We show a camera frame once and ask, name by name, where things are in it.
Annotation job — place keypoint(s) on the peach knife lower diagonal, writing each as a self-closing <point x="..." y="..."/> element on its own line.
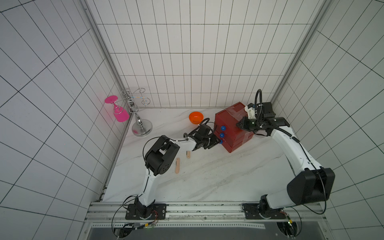
<point x="177" y="169"/>

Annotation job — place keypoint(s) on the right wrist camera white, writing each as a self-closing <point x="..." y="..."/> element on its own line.
<point x="251" y="112"/>

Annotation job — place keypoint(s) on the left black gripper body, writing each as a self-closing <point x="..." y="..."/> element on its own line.
<point x="209" y="142"/>

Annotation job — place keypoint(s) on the orange bowl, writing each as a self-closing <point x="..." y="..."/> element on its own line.
<point x="196" y="118"/>

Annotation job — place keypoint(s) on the pink wine glass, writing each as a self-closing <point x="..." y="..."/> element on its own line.
<point x="119" y="112"/>

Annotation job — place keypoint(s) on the red drawer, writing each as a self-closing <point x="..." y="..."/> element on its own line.
<point x="229" y="148"/>
<point x="231" y="141"/>
<point x="227" y="123"/>

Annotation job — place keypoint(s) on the red bottom drawer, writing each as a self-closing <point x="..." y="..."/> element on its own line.
<point x="229" y="148"/>

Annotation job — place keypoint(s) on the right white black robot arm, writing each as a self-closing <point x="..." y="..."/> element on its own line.
<point x="311" y="183"/>

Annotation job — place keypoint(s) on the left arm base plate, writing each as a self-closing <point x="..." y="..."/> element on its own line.
<point x="145" y="211"/>

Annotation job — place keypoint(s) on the red top drawer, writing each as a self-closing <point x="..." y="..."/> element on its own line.
<point x="227" y="123"/>

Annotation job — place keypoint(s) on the red three-drawer cabinet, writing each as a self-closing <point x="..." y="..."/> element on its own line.
<point x="238" y="107"/>

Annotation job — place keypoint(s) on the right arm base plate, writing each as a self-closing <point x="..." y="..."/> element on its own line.
<point x="253" y="211"/>

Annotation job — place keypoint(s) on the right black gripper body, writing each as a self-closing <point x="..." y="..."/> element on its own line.
<point x="243" y="124"/>

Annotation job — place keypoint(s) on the chrome glass rack stand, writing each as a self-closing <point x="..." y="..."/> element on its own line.
<point x="140" y="127"/>

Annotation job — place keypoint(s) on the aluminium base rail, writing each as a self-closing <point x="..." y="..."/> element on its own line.
<point x="194" y="215"/>

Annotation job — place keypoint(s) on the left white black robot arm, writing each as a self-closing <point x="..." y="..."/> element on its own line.
<point x="164" y="151"/>

